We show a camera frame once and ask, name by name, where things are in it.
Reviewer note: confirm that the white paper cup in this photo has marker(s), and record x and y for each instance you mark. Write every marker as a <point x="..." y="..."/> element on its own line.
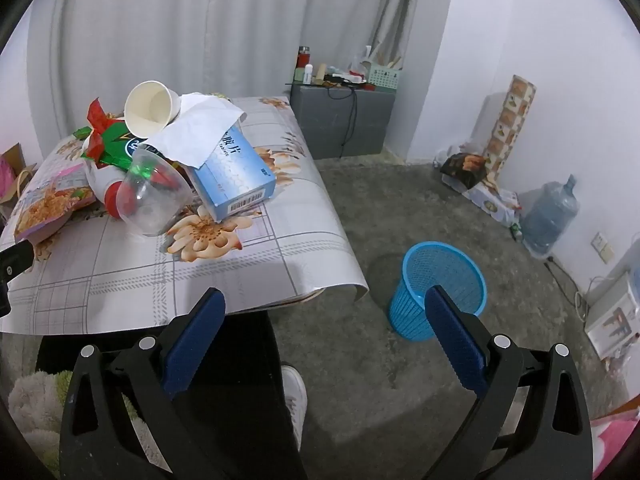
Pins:
<point x="150" y="105"/>

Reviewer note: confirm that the dark snack bag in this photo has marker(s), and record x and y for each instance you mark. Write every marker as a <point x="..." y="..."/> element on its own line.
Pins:
<point x="462" y="167"/>

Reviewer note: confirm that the white tissue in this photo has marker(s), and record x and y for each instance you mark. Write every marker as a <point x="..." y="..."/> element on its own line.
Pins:
<point x="195" y="125"/>

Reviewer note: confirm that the small white bottle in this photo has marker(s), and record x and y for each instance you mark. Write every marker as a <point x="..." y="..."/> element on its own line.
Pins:
<point x="308" y="75"/>

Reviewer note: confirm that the blue plastic wastebasket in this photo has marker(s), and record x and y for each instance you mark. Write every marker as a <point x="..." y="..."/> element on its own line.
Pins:
<point x="415" y="305"/>

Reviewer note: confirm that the white bottle with red cap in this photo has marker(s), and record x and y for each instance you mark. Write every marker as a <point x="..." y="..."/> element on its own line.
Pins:
<point x="97" y="180"/>

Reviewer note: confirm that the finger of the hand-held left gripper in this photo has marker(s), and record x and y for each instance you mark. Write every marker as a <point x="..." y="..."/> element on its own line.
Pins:
<point x="15" y="262"/>

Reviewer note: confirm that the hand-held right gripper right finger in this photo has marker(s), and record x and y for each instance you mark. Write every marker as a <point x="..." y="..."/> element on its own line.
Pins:
<point x="457" y="340"/>

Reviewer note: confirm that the green snack bag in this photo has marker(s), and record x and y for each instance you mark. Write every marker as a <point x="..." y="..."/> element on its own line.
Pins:
<point x="115" y="144"/>

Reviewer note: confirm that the printed white carton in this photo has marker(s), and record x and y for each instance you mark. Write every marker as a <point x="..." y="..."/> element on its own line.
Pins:
<point x="492" y="205"/>

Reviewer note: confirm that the grey curtain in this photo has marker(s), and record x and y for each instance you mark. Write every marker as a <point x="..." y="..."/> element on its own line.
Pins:
<point x="200" y="25"/>

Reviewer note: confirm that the blue medicine box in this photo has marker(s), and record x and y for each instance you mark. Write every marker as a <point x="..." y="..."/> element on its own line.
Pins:
<point x="235" y="175"/>

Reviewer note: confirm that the wooden roll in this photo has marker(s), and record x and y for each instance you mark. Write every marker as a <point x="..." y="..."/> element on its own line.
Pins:
<point x="322" y="72"/>

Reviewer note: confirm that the floral tablecloth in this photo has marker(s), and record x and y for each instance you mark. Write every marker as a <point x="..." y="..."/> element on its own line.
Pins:
<point x="200" y="270"/>

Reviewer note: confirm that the clear plastic cup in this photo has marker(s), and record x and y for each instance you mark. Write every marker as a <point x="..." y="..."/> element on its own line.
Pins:
<point x="150" y="215"/>

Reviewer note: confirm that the wall power outlet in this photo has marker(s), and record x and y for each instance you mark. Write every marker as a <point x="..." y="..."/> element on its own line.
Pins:
<point x="602" y="248"/>

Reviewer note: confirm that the small green wrapper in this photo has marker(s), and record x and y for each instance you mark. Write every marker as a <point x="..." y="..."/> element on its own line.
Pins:
<point x="82" y="133"/>

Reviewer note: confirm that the pink snack bag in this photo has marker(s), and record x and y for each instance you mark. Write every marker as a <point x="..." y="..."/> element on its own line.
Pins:
<point x="45" y="205"/>

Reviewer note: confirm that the green plastic basket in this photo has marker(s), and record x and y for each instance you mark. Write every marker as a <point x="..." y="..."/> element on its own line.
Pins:
<point x="382" y="79"/>

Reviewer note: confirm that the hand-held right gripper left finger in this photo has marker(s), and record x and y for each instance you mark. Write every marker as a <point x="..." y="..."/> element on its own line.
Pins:
<point x="200" y="340"/>

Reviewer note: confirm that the grey cabinet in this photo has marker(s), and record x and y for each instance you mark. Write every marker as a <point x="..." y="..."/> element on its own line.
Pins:
<point x="325" y="125"/>

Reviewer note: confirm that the person's white shoe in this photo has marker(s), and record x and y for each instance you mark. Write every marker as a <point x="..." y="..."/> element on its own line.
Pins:
<point x="295" y="395"/>

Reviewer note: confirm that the cardboard box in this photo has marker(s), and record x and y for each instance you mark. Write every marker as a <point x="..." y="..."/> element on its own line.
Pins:
<point x="17" y="156"/>

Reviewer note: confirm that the white appliance box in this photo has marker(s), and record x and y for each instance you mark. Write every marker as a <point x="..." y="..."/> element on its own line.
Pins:
<point x="610" y="320"/>

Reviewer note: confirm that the fluffy white green rug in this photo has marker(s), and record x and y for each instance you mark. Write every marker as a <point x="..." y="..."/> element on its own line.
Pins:
<point x="35" y="410"/>

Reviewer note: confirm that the blue water jug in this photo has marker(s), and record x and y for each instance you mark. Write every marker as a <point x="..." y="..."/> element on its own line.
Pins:
<point x="547" y="220"/>

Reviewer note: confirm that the red wrapper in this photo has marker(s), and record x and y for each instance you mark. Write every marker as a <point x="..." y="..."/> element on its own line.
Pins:
<point x="100" y="115"/>

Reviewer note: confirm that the person's black trouser leg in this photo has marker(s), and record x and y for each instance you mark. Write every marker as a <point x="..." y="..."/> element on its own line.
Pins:
<point x="250" y="360"/>

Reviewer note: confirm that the pink cloth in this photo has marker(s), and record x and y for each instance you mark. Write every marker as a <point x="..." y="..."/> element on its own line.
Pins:
<point x="612" y="440"/>

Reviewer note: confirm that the patterned paper roll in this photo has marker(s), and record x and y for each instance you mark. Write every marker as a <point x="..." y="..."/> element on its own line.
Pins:
<point x="510" y="125"/>

